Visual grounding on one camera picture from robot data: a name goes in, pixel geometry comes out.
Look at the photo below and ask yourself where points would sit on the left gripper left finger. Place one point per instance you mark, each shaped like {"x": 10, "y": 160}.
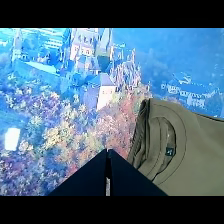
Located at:
{"x": 88, "y": 180}

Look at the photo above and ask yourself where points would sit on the brown T-shirt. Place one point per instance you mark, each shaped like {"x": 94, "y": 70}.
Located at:
{"x": 196, "y": 150}

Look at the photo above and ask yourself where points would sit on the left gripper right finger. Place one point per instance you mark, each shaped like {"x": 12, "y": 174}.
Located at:
{"x": 130, "y": 180}

